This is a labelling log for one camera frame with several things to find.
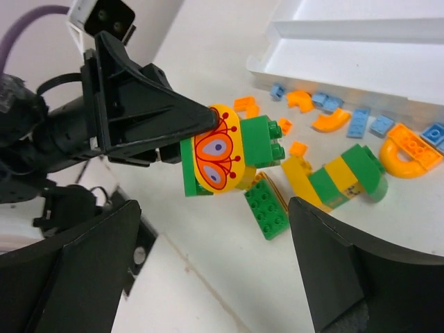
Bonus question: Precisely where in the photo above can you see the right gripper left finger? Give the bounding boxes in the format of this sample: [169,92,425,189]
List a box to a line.
[1,221,128,332]

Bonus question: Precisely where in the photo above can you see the yellow butterfly rounded brick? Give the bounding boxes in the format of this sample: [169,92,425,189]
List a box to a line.
[191,104,246,194]

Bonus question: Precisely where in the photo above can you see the orange curved piece middle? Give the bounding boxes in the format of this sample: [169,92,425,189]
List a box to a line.
[311,108,351,133]

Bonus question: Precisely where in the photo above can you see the green small square brick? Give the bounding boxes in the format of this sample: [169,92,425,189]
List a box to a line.
[240,115,285,169]

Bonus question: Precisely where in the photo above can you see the green yellow bricks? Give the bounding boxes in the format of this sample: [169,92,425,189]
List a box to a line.
[309,144,389,210]

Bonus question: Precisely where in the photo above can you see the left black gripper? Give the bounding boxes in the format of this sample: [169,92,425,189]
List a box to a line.
[1,32,219,203]

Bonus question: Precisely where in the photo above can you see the green two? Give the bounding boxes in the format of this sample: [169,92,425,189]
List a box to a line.
[244,180,289,241]

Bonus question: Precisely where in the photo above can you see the small orange square brick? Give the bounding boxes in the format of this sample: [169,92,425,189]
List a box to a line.
[289,141,308,157]

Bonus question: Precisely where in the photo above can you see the orange L-shaped brick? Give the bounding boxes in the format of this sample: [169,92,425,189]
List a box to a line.
[233,96,260,119]

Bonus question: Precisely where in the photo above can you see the orange curved piece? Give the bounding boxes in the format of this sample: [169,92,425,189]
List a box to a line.
[287,90,315,113]
[311,108,351,133]

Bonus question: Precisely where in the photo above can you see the long yellow brick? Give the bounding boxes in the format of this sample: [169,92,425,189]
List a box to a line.
[281,155,332,212]

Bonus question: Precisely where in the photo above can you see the orange ring lego piece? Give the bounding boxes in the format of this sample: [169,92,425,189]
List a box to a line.
[379,123,443,179]

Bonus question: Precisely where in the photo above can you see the tiny orange brick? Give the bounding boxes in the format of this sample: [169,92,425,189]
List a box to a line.
[278,118,293,135]

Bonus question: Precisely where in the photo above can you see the orange curved piece upper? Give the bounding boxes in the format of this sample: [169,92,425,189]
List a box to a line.
[287,90,315,113]

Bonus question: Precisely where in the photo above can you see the green plate brick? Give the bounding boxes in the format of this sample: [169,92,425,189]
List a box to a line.
[180,138,212,197]

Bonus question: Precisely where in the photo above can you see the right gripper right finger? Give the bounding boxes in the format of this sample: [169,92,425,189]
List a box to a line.
[289,197,443,332]

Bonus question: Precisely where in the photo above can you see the light blue square plate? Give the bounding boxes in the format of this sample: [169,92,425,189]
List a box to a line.
[369,115,395,138]

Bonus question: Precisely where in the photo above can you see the light blue brick left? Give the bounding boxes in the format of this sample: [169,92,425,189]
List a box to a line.
[270,83,287,101]

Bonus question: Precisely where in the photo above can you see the light blue brick right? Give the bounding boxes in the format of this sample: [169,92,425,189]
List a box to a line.
[420,123,444,155]

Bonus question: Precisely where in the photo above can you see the white divided sorting tray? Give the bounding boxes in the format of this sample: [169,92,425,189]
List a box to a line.
[246,1,443,104]

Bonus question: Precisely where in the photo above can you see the light blue plate brick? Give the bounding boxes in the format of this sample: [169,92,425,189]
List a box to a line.
[346,108,370,139]

